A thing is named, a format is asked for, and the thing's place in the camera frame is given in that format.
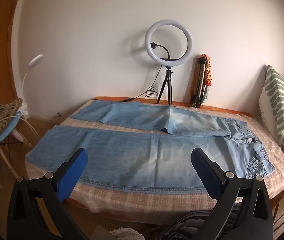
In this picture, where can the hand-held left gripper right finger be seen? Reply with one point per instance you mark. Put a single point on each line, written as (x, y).
(205, 175)

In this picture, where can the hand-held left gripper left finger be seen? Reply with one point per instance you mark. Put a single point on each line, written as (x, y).
(72, 177)

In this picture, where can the light blue denim pants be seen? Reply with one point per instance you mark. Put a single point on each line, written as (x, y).
(132, 160)

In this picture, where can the dark striped cloth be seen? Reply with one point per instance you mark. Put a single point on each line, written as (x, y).
(194, 225)

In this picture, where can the metal door stopper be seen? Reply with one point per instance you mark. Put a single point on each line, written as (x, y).
(57, 115)

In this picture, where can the beige checked blanket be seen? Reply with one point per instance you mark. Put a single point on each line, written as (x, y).
(132, 202)

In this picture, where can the green and white striped pillow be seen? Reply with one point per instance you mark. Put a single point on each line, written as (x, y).
(279, 100)

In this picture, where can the white knit cloth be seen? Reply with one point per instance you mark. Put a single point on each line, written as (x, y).
(127, 233)

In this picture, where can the light blue chair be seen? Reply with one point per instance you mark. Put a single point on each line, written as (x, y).
(4, 132)

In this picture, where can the folded silver tripod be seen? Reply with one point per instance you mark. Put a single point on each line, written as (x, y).
(198, 80)

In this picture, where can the small black tripod stand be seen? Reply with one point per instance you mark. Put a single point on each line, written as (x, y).
(168, 80)

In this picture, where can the white clip lamp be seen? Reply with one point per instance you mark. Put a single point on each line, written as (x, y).
(35, 60)

